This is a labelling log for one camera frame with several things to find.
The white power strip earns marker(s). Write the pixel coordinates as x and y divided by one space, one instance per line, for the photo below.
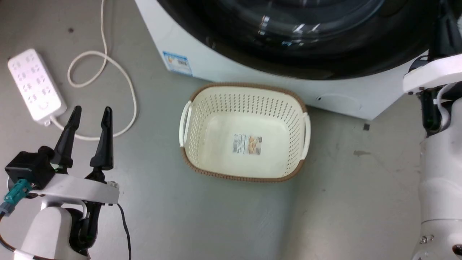
36 85

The cream laundry basket brown rim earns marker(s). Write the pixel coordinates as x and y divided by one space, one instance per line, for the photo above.
245 131

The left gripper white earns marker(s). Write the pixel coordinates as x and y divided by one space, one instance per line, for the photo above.
77 189

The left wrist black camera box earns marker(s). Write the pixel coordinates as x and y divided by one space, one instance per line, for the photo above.
27 168

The black round washing machine door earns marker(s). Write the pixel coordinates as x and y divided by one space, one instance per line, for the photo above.
299 39

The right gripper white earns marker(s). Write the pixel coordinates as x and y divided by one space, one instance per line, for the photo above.
433 74

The white washing machine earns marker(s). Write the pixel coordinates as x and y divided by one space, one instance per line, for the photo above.
202 57

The blue energy label sticker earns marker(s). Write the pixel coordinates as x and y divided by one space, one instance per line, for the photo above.
177 63

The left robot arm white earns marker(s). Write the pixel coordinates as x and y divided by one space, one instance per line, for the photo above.
47 231

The paper label inside basket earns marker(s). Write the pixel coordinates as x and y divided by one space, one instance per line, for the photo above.
247 144

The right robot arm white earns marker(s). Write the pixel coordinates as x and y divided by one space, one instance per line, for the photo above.
442 180

